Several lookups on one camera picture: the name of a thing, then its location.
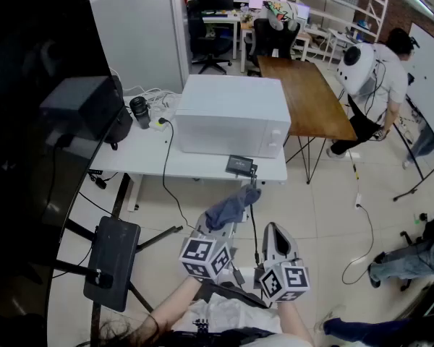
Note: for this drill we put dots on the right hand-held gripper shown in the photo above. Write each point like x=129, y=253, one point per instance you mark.
x=285, y=280

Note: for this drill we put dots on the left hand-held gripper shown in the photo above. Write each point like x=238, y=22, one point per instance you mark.
x=202, y=257

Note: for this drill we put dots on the grey-blue cloth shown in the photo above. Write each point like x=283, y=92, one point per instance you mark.
x=231, y=204

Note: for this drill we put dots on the white microwave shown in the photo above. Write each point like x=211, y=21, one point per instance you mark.
x=231, y=114

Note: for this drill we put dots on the person's left forearm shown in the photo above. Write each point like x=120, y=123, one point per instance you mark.
x=173, y=306

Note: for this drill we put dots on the person's right forearm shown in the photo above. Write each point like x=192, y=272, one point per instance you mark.
x=293, y=320

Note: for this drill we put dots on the black screen stand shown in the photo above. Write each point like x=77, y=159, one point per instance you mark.
x=159, y=238

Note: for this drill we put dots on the small black device box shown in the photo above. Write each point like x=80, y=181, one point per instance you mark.
x=238, y=164

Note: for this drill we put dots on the person's white clothing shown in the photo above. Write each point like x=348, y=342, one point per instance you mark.
x=231, y=313

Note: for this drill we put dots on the white floor power strip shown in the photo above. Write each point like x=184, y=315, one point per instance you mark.
x=358, y=201

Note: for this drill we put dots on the yellow black striped tape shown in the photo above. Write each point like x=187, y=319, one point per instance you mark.
x=355, y=174

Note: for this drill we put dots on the dark blue trouser leg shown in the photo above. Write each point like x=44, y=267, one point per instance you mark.
x=365, y=333

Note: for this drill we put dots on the black rolling chair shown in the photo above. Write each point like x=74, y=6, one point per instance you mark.
x=407, y=237

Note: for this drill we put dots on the black whiteboard stand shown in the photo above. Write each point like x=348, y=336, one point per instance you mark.
x=405, y=194

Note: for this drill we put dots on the black backpack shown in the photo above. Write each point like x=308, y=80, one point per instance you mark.
x=124, y=128

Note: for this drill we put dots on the wooden table with black legs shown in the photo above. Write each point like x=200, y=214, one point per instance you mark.
x=304, y=96

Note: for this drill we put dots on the white round backpack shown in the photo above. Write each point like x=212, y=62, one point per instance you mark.
x=354, y=67

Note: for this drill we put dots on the black office chair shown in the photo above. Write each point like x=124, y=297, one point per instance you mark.
x=199, y=31
x=271, y=38

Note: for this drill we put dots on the light wood office desk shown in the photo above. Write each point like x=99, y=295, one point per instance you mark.
x=246, y=25

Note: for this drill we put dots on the grey partition panel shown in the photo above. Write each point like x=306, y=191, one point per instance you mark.
x=137, y=38

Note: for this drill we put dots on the white office desk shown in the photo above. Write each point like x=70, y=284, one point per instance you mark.
x=220, y=18

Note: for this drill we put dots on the whiteboard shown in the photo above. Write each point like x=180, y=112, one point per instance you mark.
x=430, y=78

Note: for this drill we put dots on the large black screen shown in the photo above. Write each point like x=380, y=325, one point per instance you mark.
x=14, y=121

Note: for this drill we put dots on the black computer monitor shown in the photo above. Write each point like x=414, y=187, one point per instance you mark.
x=215, y=0

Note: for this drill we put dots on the black camera lens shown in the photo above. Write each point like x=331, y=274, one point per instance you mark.
x=140, y=112

